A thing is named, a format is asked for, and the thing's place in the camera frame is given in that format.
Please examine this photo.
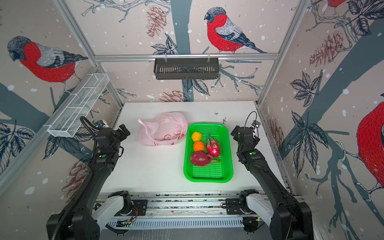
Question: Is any green plastic perforated basket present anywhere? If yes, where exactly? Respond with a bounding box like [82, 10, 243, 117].
[184, 123, 234, 183]

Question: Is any orange fruit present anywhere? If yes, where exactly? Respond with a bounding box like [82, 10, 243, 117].
[193, 141, 205, 152]

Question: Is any yellow fruit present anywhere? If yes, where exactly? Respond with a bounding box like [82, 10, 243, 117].
[191, 132, 203, 142]

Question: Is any pink plastic bag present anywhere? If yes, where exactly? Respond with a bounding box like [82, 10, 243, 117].
[138, 112, 189, 147]

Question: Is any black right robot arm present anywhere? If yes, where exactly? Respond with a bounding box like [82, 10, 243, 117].
[231, 126, 315, 240]

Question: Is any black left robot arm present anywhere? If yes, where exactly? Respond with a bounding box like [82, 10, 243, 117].
[46, 124, 131, 240]

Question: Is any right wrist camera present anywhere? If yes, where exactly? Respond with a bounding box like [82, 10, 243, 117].
[251, 120, 261, 130]

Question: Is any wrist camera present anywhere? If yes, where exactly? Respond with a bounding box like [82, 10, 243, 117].
[94, 120, 110, 129]
[251, 120, 261, 130]

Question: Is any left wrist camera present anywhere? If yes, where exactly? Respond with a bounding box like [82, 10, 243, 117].
[94, 120, 110, 129]

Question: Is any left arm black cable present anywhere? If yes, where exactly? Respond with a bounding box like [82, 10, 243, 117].
[79, 115, 100, 142]

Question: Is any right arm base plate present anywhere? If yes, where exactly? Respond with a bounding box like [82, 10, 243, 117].
[222, 198, 252, 215]

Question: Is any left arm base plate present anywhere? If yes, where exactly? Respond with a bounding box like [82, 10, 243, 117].
[115, 200, 148, 217]

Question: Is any black hanging wall basket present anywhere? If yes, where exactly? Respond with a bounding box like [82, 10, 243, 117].
[154, 58, 220, 80]

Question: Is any aluminium mounting rail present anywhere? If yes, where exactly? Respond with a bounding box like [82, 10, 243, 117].
[107, 192, 264, 233]

